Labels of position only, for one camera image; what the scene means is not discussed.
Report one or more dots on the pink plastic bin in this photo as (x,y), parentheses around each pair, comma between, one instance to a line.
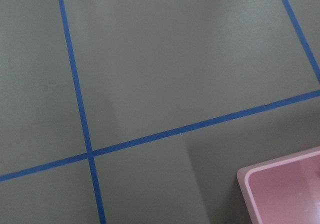
(284,190)

